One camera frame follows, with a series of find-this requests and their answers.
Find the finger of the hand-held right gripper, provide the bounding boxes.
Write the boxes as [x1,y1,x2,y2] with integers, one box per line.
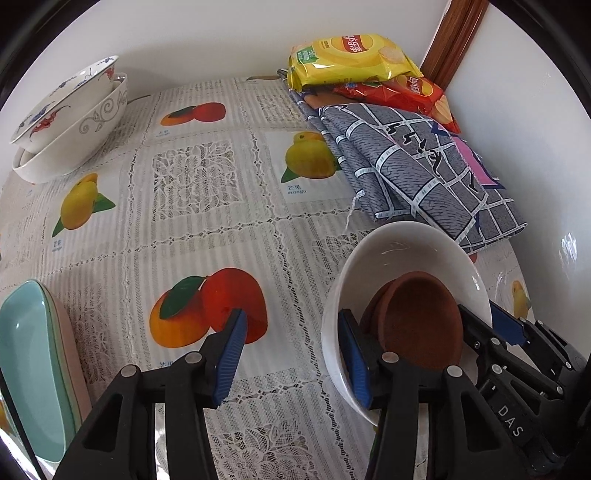
[489,300,536,347]
[456,302,509,377]

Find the pink square plate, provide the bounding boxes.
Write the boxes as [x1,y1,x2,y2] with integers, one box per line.
[41,281,94,418]

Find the teal square plate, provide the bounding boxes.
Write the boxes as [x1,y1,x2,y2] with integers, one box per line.
[0,280,77,463]

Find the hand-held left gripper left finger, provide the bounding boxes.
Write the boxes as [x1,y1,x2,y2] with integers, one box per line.
[54,308,250,480]

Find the red chip bag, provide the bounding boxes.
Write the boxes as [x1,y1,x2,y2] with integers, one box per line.
[332,76,462,136]

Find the plain white bowl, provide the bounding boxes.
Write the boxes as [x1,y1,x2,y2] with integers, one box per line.
[321,222,494,428]

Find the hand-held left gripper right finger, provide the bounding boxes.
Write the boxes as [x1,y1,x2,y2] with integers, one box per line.
[337,308,525,480]

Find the grey checked cloth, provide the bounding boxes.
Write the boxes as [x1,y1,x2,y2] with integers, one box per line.
[277,68,528,256]

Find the yellow chip bag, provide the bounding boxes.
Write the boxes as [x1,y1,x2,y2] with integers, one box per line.
[287,33,424,91]

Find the white bowl with grey scrolls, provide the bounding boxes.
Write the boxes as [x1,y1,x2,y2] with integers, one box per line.
[12,72,129,184]

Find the small brown dish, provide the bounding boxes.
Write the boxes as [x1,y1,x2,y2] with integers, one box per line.
[382,271,463,371]
[359,281,399,347]

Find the brown wooden door frame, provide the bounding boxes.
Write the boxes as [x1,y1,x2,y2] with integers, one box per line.
[418,0,491,89]

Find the blue and red floral bowl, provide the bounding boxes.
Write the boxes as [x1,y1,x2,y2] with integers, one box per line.
[9,55,120,151]

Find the green square plate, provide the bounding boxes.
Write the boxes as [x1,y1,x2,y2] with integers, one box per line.
[28,280,84,430]

